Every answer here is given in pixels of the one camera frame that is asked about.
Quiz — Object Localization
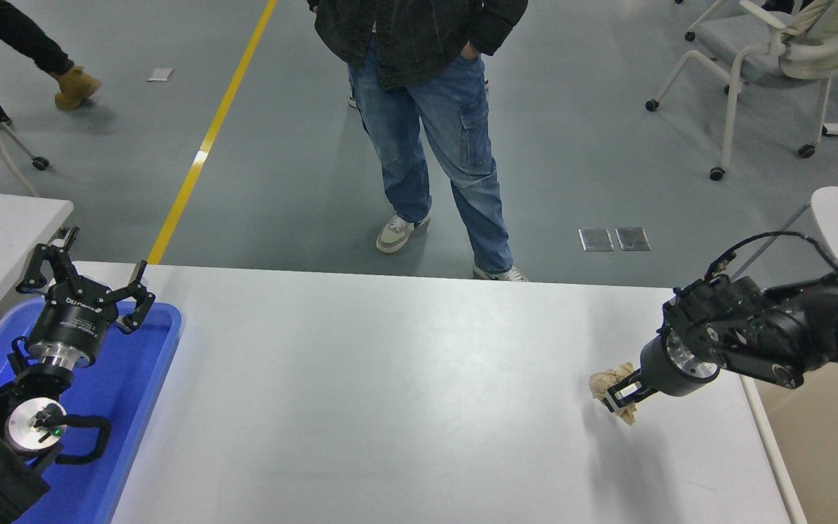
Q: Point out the large pale plastic bin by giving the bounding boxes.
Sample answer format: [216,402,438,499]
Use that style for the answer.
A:
[743,360,838,524]

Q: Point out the white frame grey seat chair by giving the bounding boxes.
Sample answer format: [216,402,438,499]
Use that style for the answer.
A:
[645,0,838,181]

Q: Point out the tan paper ball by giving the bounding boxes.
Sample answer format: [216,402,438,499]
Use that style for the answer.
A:
[589,362,642,426]

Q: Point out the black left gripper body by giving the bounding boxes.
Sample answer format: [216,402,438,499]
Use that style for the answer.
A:
[25,284,120,359]

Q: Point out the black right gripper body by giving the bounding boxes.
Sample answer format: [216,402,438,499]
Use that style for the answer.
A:
[639,335,716,397]

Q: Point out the silver floor socket plate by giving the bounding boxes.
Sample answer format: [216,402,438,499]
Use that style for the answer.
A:
[579,228,615,253]
[615,227,651,252]

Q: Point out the person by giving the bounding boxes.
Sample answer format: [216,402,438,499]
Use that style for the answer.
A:
[0,0,103,111]
[308,0,530,282]

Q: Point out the white wheeled chair leg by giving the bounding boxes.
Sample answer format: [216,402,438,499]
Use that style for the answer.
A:
[685,0,725,41]

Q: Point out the blue plastic tray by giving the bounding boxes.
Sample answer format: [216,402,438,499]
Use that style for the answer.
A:
[0,298,183,524]

